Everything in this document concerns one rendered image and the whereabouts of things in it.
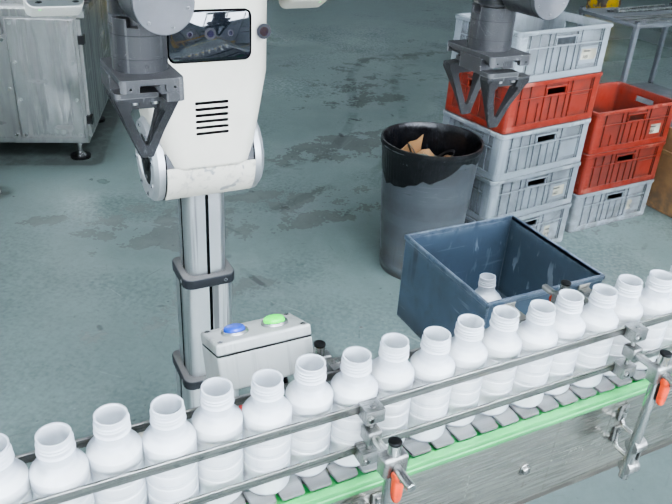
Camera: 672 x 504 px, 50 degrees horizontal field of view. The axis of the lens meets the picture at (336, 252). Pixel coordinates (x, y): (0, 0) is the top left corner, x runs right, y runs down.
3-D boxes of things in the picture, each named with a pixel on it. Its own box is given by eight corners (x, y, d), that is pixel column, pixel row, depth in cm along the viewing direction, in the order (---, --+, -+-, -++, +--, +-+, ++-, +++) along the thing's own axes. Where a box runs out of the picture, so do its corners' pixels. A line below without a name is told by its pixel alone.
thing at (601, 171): (578, 196, 374) (588, 156, 363) (524, 167, 404) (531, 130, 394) (656, 179, 401) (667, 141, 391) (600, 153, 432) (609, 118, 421)
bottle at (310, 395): (333, 451, 97) (341, 352, 89) (321, 484, 92) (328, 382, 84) (290, 442, 98) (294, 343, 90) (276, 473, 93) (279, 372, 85)
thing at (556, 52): (511, 86, 304) (521, 33, 293) (446, 62, 333) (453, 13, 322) (604, 72, 335) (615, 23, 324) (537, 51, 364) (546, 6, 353)
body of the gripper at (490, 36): (483, 51, 101) (491, -4, 97) (530, 69, 93) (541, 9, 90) (444, 54, 98) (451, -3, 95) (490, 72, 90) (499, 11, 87)
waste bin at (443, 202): (399, 297, 319) (415, 163, 288) (352, 251, 354) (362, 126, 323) (482, 278, 338) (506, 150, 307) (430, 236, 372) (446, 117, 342)
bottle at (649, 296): (638, 376, 115) (667, 288, 107) (607, 356, 120) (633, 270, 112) (661, 364, 118) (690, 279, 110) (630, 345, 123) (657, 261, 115)
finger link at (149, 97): (120, 167, 77) (113, 80, 73) (107, 145, 83) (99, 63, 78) (183, 160, 80) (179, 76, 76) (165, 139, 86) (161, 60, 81)
